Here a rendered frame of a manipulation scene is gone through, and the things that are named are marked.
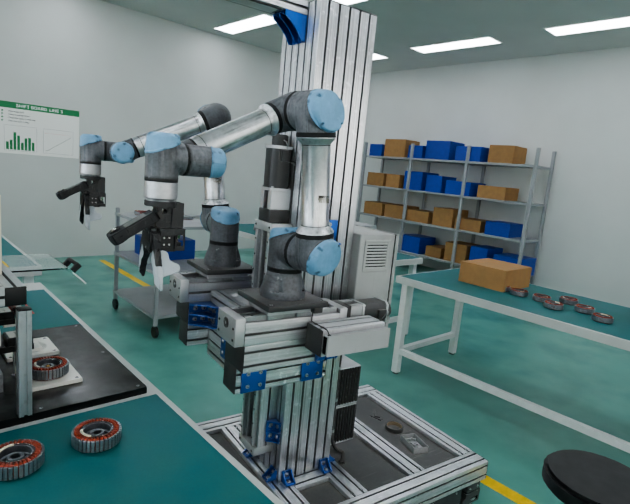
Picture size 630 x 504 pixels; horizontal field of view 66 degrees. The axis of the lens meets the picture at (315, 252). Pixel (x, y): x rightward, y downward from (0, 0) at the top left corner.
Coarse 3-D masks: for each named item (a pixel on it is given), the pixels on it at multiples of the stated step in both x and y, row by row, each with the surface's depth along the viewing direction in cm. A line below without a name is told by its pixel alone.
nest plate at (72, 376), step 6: (72, 366) 151; (72, 372) 147; (60, 378) 142; (66, 378) 143; (72, 378) 143; (78, 378) 143; (36, 384) 138; (42, 384) 138; (48, 384) 138; (54, 384) 139; (60, 384) 140; (66, 384) 141; (36, 390) 136
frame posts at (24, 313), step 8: (16, 312) 119; (24, 312) 119; (16, 320) 119; (24, 320) 120; (16, 328) 120; (24, 328) 120; (16, 336) 120; (24, 336) 120; (16, 344) 121; (24, 344) 121; (16, 352) 121; (24, 352) 121; (16, 360) 122; (24, 360) 121; (16, 368) 122; (24, 368) 122; (16, 376) 122; (24, 376) 122; (16, 384) 123; (24, 384) 122; (16, 392) 123; (24, 392) 123; (24, 400) 123; (24, 408) 123
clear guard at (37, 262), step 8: (8, 256) 166; (16, 256) 167; (24, 256) 168; (32, 256) 169; (40, 256) 170; (48, 256) 171; (8, 264) 155; (16, 264) 156; (24, 264) 157; (32, 264) 158; (40, 264) 159; (48, 264) 160; (56, 264) 161; (72, 272) 159
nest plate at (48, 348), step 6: (42, 342) 167; (48, 342) 167; (42, 348) 162; (48, 348) 162; (54, 348) 163; (6, 354) 155; (12, 354) 155; (36, 354) 157; (42, 354) 158; (48, 354) 159; (54, 354) 161; (6, 360) 152; (12, 360) 153
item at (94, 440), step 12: (96, 420) 122; (108, 420) 122; (72, 432) 116; (84, 432) 118; (96, 432) 119; (108, 432) 117; (120, 432) 119; (72, 444) 115; (84, 444) 113; (96, 444) 113; (108, 444) 115
